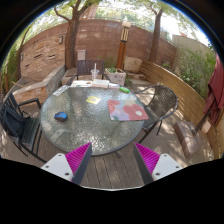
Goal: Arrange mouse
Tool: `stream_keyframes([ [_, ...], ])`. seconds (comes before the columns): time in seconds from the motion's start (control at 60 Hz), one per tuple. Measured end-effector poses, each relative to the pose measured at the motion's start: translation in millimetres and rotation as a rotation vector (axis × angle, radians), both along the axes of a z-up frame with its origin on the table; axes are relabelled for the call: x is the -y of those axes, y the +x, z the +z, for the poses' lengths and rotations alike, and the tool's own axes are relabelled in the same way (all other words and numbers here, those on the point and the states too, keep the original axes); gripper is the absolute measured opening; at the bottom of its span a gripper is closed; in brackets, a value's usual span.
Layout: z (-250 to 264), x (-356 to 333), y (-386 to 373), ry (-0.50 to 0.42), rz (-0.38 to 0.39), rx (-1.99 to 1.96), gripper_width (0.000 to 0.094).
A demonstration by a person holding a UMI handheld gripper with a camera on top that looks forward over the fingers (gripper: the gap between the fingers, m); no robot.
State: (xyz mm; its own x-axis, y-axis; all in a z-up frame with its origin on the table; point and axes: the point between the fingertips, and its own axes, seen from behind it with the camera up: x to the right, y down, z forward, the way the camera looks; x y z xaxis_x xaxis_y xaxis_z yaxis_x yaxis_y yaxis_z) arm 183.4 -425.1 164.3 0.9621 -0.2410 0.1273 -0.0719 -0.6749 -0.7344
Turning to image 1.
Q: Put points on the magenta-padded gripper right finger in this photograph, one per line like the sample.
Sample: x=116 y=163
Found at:
x=165 y=165

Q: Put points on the slim straight tree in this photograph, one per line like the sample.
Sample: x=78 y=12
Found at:
x=155 y=40

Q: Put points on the blue and black computer mouse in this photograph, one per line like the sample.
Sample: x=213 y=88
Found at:
x=61 y=116

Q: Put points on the grey wall utility box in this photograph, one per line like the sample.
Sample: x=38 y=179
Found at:
x=81 y=55

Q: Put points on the black metal chair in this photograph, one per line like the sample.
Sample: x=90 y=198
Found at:
x=16 y=125

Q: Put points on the white square planter box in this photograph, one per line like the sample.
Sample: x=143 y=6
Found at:
x=116 y=77

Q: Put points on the clear plastic cup with straw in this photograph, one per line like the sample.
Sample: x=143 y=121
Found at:
x=95 y=75

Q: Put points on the beige stone slab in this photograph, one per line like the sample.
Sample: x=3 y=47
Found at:
x=133 y=64

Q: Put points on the dark wicker chair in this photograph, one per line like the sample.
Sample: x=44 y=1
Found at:
x=163 y=100

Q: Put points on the white printed sign plate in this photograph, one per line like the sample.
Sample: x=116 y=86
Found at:
x=61 y=90

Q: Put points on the black wall lamp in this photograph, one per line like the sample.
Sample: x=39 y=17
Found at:
x=60 y=40
x=22 y=57

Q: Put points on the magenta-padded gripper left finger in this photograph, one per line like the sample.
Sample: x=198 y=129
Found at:
x=60 y=164

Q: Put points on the green plastic bottle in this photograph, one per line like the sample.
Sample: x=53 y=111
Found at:
x=124 y=89

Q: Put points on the folded red patio umbrella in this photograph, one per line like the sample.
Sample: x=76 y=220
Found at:
x=215 y=93

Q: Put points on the yellow square card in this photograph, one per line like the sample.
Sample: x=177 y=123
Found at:
x=93 y=100

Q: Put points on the floral pastel mouse pad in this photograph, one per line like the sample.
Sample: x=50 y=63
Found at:
x=126 y=110

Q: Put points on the thin white booklet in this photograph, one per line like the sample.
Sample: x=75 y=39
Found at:
x=114 y=85

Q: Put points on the curved wooden slat bench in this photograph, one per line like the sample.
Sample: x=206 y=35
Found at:
x=186 y=96

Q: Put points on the wooden garden lamp post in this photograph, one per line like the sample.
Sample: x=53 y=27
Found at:
x=122 y=50

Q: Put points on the stone umbrella base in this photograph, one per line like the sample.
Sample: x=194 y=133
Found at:
x=186 y=136

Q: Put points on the colourful printed magazine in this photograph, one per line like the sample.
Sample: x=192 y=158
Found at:
x=81 y=83

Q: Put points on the stone garden counter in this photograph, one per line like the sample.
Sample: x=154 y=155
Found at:
x=36 y=90

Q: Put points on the thick forked tree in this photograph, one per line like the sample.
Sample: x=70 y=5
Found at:
x=71 y=43

